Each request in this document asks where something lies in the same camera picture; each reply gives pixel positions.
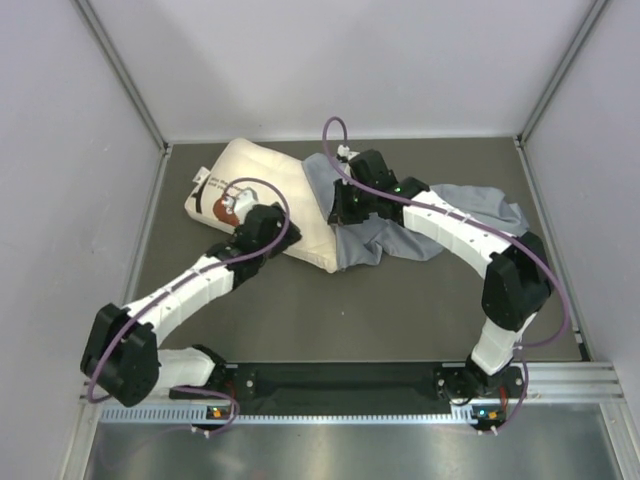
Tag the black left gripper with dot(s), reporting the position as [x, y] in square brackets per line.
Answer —
[291, 237]

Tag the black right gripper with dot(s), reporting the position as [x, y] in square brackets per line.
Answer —
[340, 213]

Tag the grey fabric pillowcase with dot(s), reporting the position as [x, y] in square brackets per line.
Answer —
[366, 243]

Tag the cream bear print pillow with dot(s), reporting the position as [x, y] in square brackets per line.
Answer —
[243, 164]

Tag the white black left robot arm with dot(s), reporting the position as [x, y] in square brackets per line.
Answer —
[123, 355]

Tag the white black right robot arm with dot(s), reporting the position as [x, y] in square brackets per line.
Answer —
[514, 285]

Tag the white pillow care tag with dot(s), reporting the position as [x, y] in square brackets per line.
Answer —
[201, 175]

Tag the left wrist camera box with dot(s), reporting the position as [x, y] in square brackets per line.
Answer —
[240, 203]

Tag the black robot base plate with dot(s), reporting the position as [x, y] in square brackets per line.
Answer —
[432, 380]

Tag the slotted grey cable duct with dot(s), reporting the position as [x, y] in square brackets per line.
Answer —
[218, 413]

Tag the aluminium front frame rail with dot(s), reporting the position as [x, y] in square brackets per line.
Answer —
[564, 382]

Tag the left rear aluminium post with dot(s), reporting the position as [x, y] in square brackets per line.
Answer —
[95, 26]

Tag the aluminium post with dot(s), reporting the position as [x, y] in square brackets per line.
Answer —
[595, 11]
[95, 26]

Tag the right rear aluminium post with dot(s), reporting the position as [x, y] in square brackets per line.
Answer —
[595, 11]

